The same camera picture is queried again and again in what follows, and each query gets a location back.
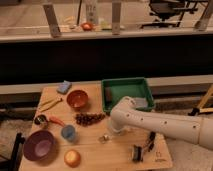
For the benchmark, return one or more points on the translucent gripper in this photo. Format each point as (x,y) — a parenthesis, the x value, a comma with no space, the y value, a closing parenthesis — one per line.
(113,133)

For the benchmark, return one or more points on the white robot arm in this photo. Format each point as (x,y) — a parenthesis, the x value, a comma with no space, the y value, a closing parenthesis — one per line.
(193,129)

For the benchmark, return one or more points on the red bowl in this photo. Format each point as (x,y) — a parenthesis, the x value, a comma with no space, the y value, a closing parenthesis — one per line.
(77,99)

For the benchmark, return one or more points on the purple bowl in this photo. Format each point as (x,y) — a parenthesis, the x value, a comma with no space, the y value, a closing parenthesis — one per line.
(38,145)

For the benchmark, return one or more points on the grey sponge in tray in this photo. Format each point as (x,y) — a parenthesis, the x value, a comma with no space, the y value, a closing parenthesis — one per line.
(140,102)

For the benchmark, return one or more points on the bunch of dark grapes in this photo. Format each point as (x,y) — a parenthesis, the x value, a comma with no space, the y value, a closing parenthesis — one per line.
(85,119)

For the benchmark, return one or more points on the green plastic tray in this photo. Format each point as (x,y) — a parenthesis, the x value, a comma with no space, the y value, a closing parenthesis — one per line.
(120,87)

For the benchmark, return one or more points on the dark brown block in tray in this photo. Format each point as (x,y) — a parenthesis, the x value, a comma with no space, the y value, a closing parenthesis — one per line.
(108,95)

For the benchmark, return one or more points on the blue cup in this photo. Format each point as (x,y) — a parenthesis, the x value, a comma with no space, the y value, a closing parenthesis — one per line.
(68,132)

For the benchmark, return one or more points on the orange round fruit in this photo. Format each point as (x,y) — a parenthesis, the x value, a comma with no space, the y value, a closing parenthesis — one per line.
(72,158)

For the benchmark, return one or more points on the orange carrot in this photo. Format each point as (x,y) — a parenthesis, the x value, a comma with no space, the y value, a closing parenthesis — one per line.
(56,121)

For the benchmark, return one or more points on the blue sponge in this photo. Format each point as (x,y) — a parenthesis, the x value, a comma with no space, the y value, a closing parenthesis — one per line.
(64,87)

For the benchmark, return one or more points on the red object on shelf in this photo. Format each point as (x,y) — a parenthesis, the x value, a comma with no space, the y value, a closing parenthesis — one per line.
(87,26)

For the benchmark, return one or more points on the black chair at left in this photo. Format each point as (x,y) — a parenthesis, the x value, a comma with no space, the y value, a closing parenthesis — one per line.
(9,164)

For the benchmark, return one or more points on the black office chair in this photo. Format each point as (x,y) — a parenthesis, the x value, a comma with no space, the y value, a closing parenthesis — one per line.
(170,12)

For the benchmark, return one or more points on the black handled utensil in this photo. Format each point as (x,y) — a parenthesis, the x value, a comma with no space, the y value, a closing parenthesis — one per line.
(150,142)

